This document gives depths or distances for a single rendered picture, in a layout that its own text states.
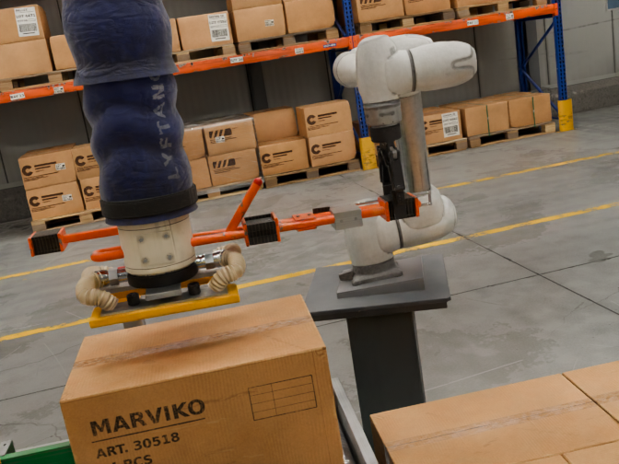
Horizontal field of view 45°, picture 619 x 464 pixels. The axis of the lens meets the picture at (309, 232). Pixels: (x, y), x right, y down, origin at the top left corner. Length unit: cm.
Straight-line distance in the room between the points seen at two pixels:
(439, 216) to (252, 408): 116
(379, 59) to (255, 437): 92
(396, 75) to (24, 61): 739
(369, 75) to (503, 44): 970
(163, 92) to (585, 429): 136
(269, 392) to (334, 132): 763
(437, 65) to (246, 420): 93
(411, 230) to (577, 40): 958
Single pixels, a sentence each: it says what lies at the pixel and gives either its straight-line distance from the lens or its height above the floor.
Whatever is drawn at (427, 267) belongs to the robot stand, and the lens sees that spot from 282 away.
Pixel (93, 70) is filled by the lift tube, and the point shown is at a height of 163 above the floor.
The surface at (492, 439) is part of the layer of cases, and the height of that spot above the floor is 54.
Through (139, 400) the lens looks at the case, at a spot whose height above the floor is 91.
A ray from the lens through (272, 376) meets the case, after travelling 174.
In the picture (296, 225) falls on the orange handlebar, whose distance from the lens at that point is 183.
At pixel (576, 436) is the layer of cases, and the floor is 54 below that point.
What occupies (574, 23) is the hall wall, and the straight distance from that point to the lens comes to 1204.
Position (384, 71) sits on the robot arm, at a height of 152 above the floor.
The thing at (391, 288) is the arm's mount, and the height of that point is 77.
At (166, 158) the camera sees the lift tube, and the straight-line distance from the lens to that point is 173.
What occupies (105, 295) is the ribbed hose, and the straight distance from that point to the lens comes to 177.
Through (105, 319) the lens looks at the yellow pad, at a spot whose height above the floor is 109.
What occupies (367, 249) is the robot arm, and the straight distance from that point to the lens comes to 263.
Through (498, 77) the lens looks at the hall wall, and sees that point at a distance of 1145.
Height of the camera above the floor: 162
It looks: 14 degrees down
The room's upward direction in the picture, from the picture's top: 9 degrees counter-clockwise
